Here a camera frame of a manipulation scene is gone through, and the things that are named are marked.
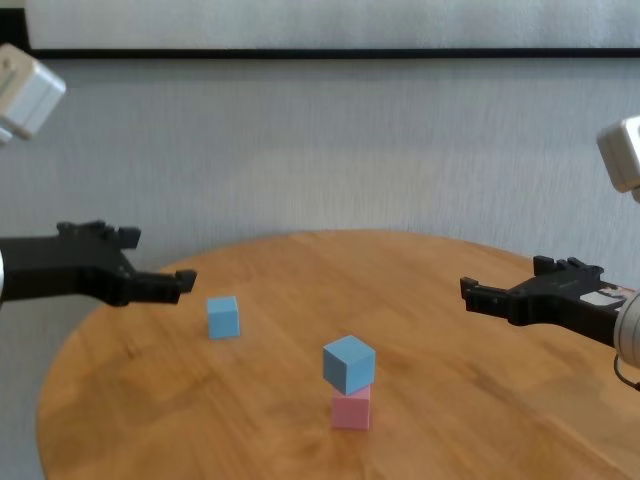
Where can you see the white board with black frame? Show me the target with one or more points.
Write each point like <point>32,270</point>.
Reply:
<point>320,25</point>

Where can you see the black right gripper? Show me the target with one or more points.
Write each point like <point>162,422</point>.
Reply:
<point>560,302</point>

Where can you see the light blue cube block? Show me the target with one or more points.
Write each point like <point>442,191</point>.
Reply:
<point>223,317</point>
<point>350,365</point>

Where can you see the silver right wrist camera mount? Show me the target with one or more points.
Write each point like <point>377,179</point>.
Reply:
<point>622,155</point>

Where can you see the pink cube block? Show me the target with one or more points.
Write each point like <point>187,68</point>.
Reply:
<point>351,411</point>

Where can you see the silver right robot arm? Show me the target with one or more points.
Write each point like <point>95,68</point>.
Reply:
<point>631,325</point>

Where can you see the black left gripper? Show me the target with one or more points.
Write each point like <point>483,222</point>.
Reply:
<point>60,265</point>

